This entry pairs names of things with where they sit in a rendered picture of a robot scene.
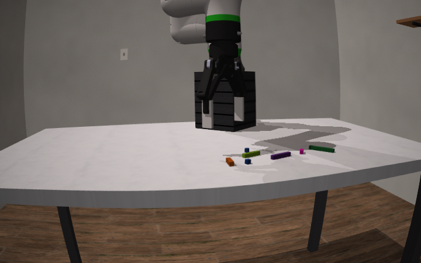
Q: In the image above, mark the dark green rod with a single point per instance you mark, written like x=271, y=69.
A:
x=325, y=149

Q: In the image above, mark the orange rod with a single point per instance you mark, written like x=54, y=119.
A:
x=230, y=162

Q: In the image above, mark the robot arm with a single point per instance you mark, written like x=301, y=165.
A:
x=211, y=21

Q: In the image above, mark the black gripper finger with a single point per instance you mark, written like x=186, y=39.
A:
x=239, y=89
x=208, y=85

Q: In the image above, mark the lime green rod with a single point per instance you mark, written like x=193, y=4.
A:
x=250, y=154

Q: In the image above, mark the dark purple rod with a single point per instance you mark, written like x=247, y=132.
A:
x=280, y=155

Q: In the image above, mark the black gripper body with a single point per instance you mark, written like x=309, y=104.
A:
x=223, y=53

